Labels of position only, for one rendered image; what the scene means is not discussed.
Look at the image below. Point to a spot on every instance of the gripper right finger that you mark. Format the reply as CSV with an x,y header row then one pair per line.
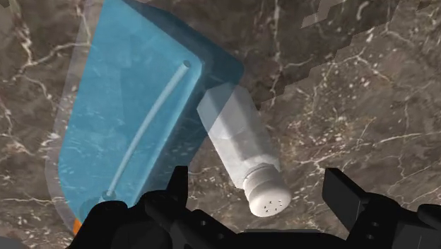
x,y
372,213

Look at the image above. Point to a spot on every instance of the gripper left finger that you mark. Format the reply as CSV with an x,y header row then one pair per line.
x,y
162,213

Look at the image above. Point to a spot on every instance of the blue clear spray bottle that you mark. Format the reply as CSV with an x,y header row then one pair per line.
x,y
127,113

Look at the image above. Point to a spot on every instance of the white salt shaker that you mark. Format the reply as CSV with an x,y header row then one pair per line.
x,y
241,138

